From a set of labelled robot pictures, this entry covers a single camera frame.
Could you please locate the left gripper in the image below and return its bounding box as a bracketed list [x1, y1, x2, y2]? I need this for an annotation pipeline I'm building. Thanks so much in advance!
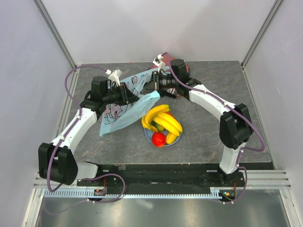
[102, 82, 139, 106]

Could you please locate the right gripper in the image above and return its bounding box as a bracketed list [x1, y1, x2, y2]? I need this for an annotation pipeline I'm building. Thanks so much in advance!
[141, 71, 178, 95]

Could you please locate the light blue plastic bag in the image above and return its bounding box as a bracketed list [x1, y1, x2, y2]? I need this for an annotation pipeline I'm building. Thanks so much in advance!
[99, 69, 160, 136]

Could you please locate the yellow banana bunch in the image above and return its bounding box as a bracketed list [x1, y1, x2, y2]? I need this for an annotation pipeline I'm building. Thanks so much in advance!
[141, 105, 170, 132]
[153, 113, 183, 137]

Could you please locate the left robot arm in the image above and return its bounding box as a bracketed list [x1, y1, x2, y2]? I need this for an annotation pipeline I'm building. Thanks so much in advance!
[38, 76, 139, 186]

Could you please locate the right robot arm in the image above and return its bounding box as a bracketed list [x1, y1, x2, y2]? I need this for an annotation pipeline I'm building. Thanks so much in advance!
[143, 56, 254, 186]

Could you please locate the folded red t-shirt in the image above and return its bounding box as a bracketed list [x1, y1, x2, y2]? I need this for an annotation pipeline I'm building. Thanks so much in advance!
[165, 55, 191, 98]

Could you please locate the blue plate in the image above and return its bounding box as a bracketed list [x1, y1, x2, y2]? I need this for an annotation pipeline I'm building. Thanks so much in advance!
[142, 112, 183, 148]

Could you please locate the green mango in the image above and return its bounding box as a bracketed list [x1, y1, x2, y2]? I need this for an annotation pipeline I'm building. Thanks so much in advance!
[152, 121, 164, 132]

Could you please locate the red apple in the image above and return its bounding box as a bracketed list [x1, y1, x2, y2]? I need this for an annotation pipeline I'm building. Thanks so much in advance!
[151, 132, 166, 148]

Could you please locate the yellow mango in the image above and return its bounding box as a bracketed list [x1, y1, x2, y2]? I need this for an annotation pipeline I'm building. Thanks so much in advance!
[166, 132, 178, 144]

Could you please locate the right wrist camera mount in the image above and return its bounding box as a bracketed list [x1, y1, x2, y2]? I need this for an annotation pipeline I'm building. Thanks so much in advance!
[153, 54, 166, 72]

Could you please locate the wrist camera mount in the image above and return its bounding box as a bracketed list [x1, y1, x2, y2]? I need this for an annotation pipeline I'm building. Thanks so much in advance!
[106, 69, 122, 86]
[153, 54, 166, 72]

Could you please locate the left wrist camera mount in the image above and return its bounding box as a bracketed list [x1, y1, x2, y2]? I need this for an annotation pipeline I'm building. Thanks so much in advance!
[106, 69, 122, 86]

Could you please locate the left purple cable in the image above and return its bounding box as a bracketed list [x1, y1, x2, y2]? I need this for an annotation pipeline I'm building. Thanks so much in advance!
[47, 65, 109, 192]

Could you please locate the purple cable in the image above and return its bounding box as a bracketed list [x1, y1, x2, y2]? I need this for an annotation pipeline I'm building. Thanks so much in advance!
[47, 65, 109, 192]
[163, 52, 266, 171]

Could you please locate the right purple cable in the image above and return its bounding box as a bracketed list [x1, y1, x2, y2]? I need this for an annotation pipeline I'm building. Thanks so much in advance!
[163, 52, 266, 171]

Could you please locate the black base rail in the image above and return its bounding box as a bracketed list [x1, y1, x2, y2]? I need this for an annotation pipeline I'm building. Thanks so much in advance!
[77, 162, 248, 190]

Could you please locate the white cable duct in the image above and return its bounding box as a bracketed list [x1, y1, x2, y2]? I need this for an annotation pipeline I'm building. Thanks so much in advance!
[43, 188, 235, 199]

